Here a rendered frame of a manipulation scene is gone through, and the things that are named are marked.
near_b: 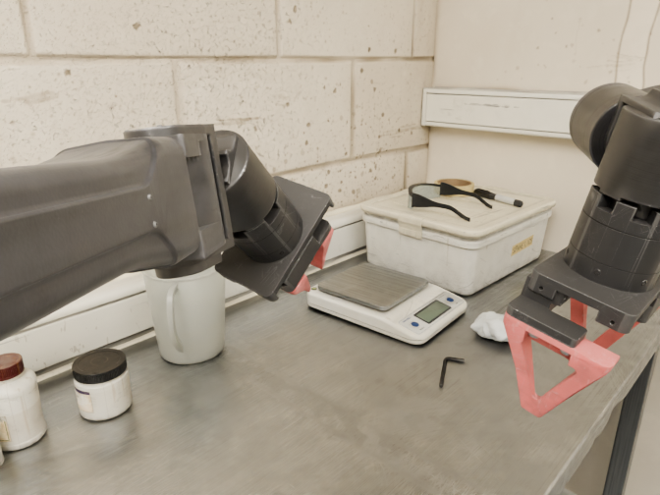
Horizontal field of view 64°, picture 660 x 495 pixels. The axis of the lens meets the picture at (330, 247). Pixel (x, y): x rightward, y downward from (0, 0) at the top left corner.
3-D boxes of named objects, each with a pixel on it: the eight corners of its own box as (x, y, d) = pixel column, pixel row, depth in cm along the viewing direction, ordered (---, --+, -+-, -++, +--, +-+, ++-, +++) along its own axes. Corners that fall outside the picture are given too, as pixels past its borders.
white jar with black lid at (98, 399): (129, 386, 77) (123, 343, 75) (136, 412, 71) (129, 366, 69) (78, 400, 74) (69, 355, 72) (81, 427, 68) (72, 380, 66)
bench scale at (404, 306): (418, 352, 87) (420, 325, 85) (302, 307, 102) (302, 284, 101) (469, 311, 100) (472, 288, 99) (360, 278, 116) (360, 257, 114)
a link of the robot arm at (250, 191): (234, 187, 33) (247, 115, 36) (142, 197, 35) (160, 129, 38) (277, 236, 39) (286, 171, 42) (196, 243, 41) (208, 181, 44)
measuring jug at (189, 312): (221, 385, 77) (214, 291, 72) (133, 387, 77) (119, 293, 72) (238, 325, 95) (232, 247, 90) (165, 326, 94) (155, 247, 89)
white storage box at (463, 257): (552, 256, 128) (560, 198, 123) (469, 303, 103) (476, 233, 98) (443, 229, 148) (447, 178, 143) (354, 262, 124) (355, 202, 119)
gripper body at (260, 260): (222, 277, 47) (176, 240, 41) (281, 185, 49) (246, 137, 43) (278, 305, 44) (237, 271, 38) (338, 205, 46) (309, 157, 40)
